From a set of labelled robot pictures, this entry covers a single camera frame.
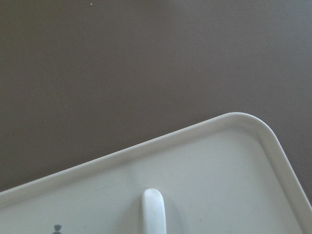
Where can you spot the cream rabbit tray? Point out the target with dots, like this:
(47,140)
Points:
(226,175)

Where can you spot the white plastic spoon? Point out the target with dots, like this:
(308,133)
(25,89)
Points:
(153,212)

